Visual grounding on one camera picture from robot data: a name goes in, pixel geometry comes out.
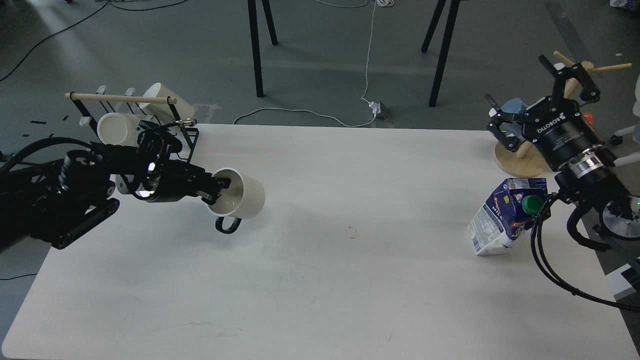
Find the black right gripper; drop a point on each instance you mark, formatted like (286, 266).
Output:
(560, 132)

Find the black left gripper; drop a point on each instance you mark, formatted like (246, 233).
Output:
(174, 180)

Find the white mug black handle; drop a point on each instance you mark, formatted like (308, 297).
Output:
(244, 198)

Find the blue white milk carton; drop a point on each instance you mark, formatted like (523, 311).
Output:
(510, 210)

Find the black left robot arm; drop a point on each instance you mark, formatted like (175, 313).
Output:
(59, 188)

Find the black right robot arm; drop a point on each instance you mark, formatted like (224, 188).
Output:
(605, 212)

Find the white cup in rack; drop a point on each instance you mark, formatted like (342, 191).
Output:
(119, 128)

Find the blue mug on tree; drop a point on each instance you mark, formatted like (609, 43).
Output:
(514, 106)

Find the orange mug on tree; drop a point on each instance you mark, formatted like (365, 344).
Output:
(588, 117)

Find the wooden mug tree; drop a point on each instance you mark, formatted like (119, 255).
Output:
(527, 161)

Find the white power adapter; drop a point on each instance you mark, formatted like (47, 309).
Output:
(379, 110)

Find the black wire cup rack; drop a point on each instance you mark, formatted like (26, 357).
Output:
(163, 114)

